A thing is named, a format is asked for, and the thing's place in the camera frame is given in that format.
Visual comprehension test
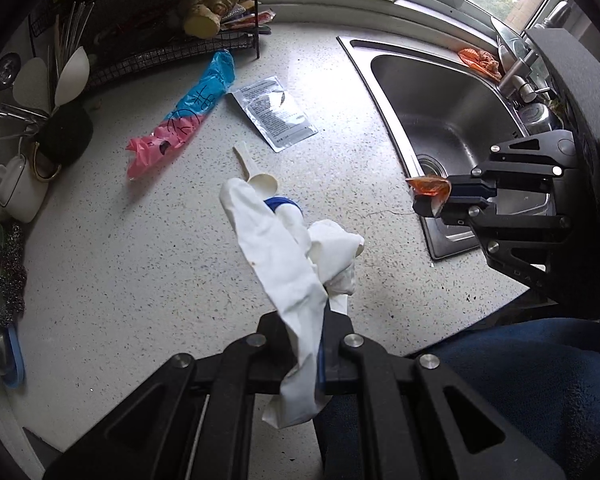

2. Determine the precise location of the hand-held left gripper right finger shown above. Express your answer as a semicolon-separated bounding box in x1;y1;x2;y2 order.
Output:
317;310;566;480

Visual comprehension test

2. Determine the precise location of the white teapot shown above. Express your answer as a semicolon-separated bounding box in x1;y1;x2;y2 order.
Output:
0;152;51;224

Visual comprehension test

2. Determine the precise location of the bundle of steel chopsticks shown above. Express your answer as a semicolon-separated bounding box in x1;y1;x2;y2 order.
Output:
55;0;96;66

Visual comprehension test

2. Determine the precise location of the steel utensil handle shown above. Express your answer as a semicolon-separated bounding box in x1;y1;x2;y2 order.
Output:
0;102;51;126

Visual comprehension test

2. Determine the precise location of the white tube with blue ring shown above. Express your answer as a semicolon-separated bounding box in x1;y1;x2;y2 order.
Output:
262;196;311;241

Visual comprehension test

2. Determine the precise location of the white plastic scoop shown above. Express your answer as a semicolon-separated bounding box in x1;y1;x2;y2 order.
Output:
232;142;281;201

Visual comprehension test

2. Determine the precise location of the red seasoning packet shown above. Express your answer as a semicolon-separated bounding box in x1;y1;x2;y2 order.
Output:
220;7;273;36

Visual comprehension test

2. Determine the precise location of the orange sponge cloth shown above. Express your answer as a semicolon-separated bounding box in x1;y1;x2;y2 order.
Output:
457;47;503;81

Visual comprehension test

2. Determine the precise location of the ginger root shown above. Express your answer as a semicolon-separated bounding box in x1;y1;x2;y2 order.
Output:
177;0;241;40

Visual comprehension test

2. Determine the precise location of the steel wool scrubber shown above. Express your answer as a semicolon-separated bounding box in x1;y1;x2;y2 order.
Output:
0;225;28;318

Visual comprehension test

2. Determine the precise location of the round steel wall fitting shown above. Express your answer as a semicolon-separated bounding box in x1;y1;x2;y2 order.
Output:
0;52;22;92

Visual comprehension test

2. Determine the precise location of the white rice paddle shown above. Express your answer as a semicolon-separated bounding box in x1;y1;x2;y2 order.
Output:
12;56;49;111
54;46;91;106

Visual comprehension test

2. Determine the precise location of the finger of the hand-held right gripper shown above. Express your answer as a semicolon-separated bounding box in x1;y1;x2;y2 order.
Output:
447;130;578;197
412;195;571;286

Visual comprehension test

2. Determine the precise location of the black wire rack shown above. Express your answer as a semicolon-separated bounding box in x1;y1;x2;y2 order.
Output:
27;0;261;91

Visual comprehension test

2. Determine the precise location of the crumpled white tissue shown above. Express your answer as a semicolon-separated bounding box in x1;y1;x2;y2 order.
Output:
305;219;366;297

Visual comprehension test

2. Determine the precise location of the pink and blue plastic bag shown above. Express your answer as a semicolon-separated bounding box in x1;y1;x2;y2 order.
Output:
126;50;236;182

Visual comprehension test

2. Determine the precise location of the chrome faucet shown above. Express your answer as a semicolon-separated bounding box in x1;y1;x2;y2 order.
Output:
497;0;571;106

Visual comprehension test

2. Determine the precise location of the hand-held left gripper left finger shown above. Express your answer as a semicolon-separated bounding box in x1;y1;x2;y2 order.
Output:
42;312;301;480

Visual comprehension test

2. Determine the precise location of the silver sachet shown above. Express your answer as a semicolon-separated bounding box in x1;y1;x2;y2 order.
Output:
229;76;319;153

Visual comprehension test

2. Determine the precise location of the stainless steel sink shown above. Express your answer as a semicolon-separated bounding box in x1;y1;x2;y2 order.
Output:
336;35;551;261

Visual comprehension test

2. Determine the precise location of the black utensil holder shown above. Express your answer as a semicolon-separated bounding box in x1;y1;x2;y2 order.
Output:
32;102;95;168

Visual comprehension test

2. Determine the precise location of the white paper towel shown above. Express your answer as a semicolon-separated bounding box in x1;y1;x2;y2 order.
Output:
219;177;331;431

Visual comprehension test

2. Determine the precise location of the orange candy wrapper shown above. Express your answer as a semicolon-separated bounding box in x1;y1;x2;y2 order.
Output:
405;176;452;201

